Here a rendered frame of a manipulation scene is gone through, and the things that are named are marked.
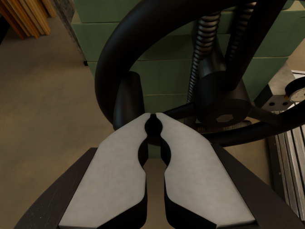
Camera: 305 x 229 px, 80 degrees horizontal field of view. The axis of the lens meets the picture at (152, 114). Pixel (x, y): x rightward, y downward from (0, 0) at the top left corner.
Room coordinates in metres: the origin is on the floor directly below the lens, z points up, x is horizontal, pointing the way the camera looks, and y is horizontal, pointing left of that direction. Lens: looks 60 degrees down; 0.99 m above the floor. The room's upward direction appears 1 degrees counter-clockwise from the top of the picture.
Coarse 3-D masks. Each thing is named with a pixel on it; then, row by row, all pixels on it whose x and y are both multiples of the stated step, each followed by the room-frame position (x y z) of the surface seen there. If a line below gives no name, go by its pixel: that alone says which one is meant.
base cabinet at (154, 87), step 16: (96, 64) 0.30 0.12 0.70; (144, 64) 0.30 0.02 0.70; (160, 64) 0.30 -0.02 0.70; (176, 64) 0.30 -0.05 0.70; (256, 64) 0.30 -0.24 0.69; (272, 64) 0.30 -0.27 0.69; (144, 80) 0.30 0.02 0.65; (160, 80) 0.30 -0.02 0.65; (176, 80) 0.30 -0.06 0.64; (256, 80) 0.30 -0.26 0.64; (144, 96) 0.30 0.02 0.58; (160, 96) 0.30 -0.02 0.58; (176, 96) 0.30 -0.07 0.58; (256, 96) 0.30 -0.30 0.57; (160, 112) 0.30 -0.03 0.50
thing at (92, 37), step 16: (80, 32) 0.30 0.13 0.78; (96, 32) 0.30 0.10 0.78; (112, 32) 0.30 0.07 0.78; (288, 32) 0.30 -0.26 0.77; (304, 32) 0.30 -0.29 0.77; (96, 48) 0.30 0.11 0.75; (160, 48) 0.30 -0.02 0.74; (176, 48) 0.30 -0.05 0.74; (192, 48) 0.30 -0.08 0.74; (224, 48) 0.30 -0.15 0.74; (272, 48) 0.30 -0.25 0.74; (288, 48) 0.30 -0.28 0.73
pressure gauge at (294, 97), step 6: (300, 78) 0.26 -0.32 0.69; (288, 84) 0.26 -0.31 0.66; (294, 84) 0.26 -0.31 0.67; (300, 84) 0.25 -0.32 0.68; (288, 90) 0.25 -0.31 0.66; (294, 90) 0.24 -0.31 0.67; (300, 90) 0.24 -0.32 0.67; (288, 96) 0.24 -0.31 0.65; (294, 96) 0.24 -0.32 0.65; (300, 96) 0.24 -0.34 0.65; (294, 102) 0.24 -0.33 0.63
